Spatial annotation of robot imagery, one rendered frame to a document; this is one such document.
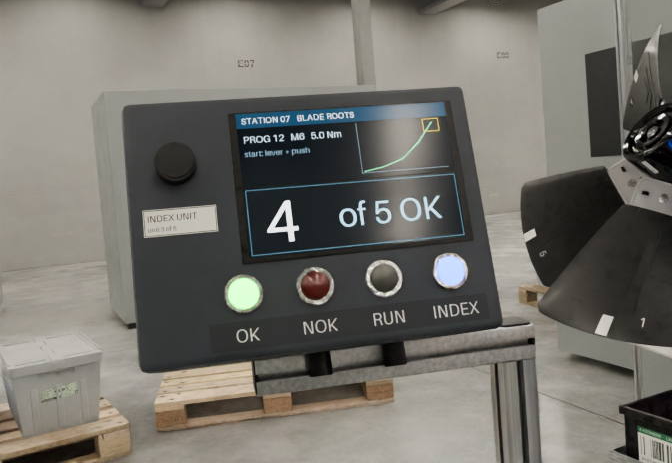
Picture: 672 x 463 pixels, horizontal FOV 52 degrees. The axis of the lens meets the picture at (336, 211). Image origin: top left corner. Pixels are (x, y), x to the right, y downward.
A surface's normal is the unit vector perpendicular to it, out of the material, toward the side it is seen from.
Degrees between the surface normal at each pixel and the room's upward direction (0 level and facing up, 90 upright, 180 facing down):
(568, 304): 52
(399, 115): 75
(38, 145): 90
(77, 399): 95
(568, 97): 90
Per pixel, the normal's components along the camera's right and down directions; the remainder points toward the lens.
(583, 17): -0.91, 0.09
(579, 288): -0.55, -0.54
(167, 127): 0.17, -0.22
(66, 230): 0.41, 0.01
